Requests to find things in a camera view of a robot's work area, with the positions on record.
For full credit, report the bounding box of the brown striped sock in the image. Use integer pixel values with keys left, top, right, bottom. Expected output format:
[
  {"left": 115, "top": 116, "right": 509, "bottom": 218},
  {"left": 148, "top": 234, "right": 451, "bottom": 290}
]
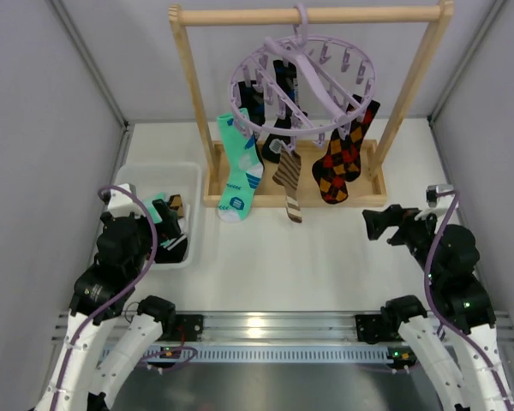
[{"left": 272, "top": 147, "right": 302, "bottom": 223}]

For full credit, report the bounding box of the black blue sock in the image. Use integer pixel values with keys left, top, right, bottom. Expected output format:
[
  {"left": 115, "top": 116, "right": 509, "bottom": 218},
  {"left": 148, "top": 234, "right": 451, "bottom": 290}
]
[{"left": 238, "top": 80, "right": 266, "bottom": 126}]

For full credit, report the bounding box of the black sock with label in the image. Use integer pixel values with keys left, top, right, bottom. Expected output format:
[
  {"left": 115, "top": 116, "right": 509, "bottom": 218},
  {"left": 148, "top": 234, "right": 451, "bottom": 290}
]
[{"left": 261, "top": 60, "right": 299, "bottom": 164}]

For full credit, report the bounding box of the lilac round clip hanger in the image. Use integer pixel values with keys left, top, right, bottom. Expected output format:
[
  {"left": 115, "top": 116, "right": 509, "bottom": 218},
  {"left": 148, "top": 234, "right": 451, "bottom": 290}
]
[{"left": 228, "top": 3, "right": 377, "bottom": 151}]

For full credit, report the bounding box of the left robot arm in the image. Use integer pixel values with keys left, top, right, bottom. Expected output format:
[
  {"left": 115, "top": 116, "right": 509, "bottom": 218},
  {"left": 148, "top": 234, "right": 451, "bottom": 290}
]
[{"left": 35, "top": 202, "right": 176, "bottom": 410}]

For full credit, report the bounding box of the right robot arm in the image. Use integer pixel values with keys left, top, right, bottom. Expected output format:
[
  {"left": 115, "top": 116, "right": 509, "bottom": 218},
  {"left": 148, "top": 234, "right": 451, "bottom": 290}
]
[{"left": 362, "top": 202, "right": 514, "bottom": 410}]

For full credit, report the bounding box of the teal sock in basket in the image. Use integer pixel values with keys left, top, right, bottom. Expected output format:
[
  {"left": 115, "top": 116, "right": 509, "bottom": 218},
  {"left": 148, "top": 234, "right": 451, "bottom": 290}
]
[{"left": 143, "top": 193, "right": 169, "bottom": 224}]

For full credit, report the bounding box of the black white sock in basket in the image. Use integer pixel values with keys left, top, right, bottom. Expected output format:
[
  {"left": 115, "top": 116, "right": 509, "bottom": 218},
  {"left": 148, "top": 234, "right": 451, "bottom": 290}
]
[{"left": 154, "top": 233, "right": 188, "bottom": 264}]

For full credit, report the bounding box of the brown sock in basket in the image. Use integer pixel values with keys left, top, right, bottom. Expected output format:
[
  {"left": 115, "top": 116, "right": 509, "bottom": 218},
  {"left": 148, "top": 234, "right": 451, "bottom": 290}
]
[{"left": 167, "top": 194, "right": 185, "bottom": 219}]

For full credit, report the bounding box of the wooden hanging rack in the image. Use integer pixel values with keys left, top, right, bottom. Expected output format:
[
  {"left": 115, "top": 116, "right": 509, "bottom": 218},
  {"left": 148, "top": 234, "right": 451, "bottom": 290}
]
[{"left": 169, "top": 1, "right": 454, "bottom": 211}]

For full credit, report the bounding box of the white plastic basket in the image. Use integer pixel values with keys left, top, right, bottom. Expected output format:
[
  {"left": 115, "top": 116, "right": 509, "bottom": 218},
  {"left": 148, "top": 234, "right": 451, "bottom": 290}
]
[{"left": 115, "top": 161, "right": 203, "bottom": 271}]

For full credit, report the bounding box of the teal white sock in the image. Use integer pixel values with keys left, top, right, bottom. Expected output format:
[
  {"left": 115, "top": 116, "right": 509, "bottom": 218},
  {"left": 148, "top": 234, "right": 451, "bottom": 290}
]
[{"left": 217, "top": 113, "right": 265, "bottom": 223}]

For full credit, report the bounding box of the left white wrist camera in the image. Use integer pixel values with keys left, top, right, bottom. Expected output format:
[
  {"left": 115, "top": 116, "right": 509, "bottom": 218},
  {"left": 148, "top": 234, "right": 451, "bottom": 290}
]
[{"left": 102, "top": 189, "right": 141, "bottom": 217}]

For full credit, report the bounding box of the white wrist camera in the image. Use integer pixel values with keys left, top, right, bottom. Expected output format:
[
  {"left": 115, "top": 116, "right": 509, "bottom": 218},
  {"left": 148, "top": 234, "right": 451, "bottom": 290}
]
[
  {"left": 414, "top": 184, "right": 455, "bottom": 221},
  {"left": 102, "top": 189, "right": 141, "bottom": 217}
]

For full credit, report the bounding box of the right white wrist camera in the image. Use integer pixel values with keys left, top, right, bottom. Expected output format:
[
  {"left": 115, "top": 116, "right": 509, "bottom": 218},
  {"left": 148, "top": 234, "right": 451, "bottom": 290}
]
[{"left": 414, "top": 184, "right": 455, "bottom": 221}]

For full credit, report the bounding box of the aluminium mounting rail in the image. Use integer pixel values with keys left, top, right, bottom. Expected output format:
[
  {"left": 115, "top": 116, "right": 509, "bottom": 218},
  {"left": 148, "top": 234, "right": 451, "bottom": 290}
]
[{"left": 51, "top": 310, "right": 514, "bottom": 343}]

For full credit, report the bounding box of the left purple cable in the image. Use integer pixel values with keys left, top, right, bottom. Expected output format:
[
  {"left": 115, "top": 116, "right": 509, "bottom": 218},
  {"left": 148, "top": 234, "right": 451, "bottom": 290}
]
[{"left": 33, "top": 184, "right": 198, "bottom": 411}]

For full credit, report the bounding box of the slotted cable duct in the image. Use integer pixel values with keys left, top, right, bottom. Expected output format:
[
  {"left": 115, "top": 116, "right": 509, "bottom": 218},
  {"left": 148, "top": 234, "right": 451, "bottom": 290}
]
[{"left": 68, "top": 345, "right": 412, "bottom": 365}]

